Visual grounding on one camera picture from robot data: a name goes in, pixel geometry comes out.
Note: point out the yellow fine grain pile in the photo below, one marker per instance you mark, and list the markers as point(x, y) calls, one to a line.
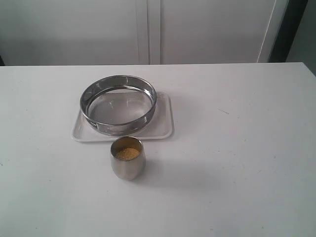
point(127, 154)

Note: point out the stainless steel cup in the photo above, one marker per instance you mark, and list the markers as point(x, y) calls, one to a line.
point(131, 169)

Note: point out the round steel mesh sieve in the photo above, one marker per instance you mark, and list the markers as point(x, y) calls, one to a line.
point(118, 105)

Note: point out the white rectangular plastic tray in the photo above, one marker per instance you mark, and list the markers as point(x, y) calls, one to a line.
point(160, 127)

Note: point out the white cabinet with doors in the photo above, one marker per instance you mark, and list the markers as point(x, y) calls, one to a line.
point(121, 32)

